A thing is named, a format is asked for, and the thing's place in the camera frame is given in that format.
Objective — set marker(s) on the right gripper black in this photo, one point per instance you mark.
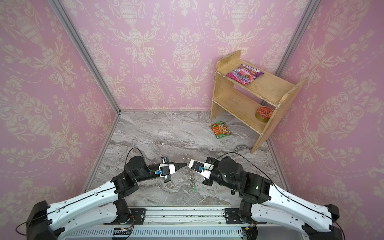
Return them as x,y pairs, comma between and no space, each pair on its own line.
207,180

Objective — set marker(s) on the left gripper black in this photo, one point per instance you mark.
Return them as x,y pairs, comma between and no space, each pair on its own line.
166,161

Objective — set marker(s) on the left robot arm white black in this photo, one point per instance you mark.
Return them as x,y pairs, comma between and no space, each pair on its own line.
103,205

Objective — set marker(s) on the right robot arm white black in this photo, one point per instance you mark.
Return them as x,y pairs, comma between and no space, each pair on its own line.
265,202

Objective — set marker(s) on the green orange snack packet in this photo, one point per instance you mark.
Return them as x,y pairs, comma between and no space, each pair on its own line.
220,129

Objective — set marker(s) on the red round tin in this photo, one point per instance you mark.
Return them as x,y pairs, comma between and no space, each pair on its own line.
263,114

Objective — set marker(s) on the wooden shelf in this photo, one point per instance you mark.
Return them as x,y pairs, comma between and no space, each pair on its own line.
242,101

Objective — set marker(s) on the pink snack bag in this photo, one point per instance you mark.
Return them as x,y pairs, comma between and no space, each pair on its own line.
245,74

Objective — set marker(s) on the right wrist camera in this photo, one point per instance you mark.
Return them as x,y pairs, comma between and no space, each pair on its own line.
204,169

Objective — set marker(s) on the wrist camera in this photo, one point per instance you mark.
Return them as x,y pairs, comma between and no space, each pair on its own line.
204,169
165,171

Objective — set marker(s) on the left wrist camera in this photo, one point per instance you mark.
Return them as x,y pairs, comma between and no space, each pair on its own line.
165,171

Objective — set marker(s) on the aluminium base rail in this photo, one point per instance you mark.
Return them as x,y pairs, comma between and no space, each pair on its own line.
188,223

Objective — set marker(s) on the aluminium corner post right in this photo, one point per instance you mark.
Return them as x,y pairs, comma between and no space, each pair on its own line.
298,33

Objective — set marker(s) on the aluminium corner post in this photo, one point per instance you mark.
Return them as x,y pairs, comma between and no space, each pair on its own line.
298,33
83,51

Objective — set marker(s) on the aluminium corner post left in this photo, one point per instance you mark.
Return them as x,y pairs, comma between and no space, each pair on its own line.
83,51

